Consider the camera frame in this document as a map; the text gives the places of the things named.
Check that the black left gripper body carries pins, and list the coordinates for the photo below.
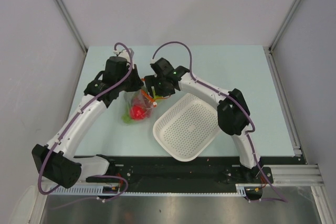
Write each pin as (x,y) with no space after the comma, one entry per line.
(132,84)

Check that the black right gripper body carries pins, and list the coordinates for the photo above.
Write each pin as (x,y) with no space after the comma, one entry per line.
(161,89)

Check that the clear zip top bag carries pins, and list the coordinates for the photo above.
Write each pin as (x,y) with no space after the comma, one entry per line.
(139,105)

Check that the red fake apple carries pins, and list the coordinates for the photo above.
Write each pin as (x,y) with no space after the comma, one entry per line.
(138,113)

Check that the green fake grapes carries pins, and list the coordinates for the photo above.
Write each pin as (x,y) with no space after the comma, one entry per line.
(127,115)

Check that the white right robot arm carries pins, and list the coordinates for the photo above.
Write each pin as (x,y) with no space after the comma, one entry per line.
(233,115)

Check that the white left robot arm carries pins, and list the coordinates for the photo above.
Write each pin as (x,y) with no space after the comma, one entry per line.
(56,160)

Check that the white perforated plastic basket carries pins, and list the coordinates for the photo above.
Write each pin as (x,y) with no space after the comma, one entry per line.
(186,128)

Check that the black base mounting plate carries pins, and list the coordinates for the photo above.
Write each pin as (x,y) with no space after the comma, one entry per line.
(226,169)

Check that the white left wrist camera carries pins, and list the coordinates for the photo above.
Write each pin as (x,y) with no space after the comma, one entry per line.
(127,54)

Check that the white slotted cable duct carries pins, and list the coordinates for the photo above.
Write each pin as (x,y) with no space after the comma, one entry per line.
(81,190)

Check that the aluminium frame rail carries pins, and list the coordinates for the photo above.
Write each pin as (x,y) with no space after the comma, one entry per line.
(299,171)

